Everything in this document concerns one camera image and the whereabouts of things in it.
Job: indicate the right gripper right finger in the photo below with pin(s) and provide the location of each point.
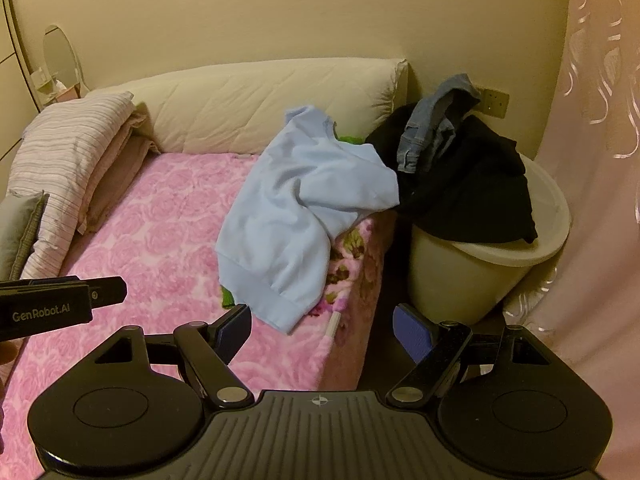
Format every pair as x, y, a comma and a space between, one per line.
436, 351

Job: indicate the light blue sweatshirt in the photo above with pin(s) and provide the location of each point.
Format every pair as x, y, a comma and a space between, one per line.
305, 190

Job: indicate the oval vanity mirror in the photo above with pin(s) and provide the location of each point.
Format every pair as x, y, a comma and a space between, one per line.
61, 60

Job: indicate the pink floral bed blanket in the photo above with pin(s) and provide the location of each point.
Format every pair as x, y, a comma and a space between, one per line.
161, 240

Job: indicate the cream plastic laundry bin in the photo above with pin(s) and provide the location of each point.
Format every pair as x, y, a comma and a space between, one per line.
462, 282

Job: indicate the pink patterned curtain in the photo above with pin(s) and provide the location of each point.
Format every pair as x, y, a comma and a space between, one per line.
584, 302

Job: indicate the folded beige blanket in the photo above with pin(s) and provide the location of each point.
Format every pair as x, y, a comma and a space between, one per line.
114, 172

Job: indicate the black garment on bin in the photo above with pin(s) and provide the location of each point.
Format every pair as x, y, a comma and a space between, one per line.
473, 191

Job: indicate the folded striped grey quilt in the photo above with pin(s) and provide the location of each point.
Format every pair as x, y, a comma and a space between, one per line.
60, 149

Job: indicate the blue denim jeans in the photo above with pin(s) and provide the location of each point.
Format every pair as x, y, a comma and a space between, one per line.
433, 123

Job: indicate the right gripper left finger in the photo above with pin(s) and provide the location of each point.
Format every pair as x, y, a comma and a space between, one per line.
207, 349

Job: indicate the green cloth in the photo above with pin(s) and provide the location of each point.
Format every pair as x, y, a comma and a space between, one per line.
227, 299

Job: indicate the wall power socket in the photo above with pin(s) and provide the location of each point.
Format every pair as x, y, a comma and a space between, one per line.
493, 102

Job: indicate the cream quilted headboard cushion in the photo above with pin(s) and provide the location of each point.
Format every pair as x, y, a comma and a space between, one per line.
240, 107

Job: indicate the grey small pillow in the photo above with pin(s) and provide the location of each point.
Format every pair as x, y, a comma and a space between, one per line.
20, 221

